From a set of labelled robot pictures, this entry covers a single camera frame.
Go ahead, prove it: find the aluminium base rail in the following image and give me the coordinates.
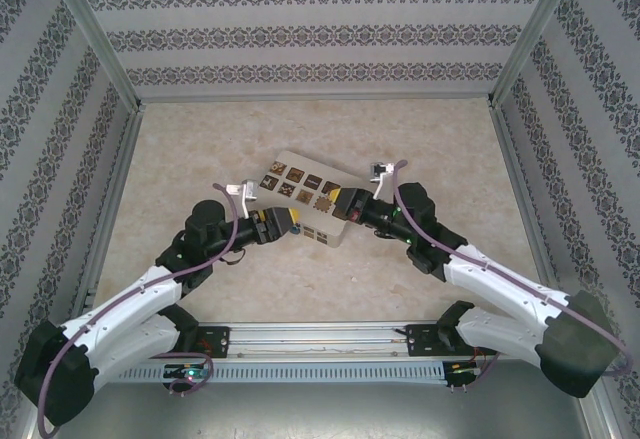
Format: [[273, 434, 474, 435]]
[[197, 321, 451, 360]]

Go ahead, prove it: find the grey slotted cable duct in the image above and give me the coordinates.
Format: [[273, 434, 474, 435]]
[[117, 358, 447, 386]]

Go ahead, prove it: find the cream box with brown prints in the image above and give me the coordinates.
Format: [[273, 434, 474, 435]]
[[257, 148, 375, 250]]

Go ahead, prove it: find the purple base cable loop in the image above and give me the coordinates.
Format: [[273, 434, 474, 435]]
[[167, 352, 215, 397], [467, 351, 502, 388]]

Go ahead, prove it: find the aluminium frame post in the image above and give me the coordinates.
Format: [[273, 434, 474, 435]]
[[489, 0, 586, 105], [47, 0, 144, 108]]

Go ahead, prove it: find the aluminium frame rail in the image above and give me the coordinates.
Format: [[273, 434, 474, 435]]
[[488, 101, 569, 293], [72, 106, 146, 313]]

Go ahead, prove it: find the small circuit board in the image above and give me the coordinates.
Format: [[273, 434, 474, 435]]
[[446, 360, 482, 376], [163, 364, 207, 381]]

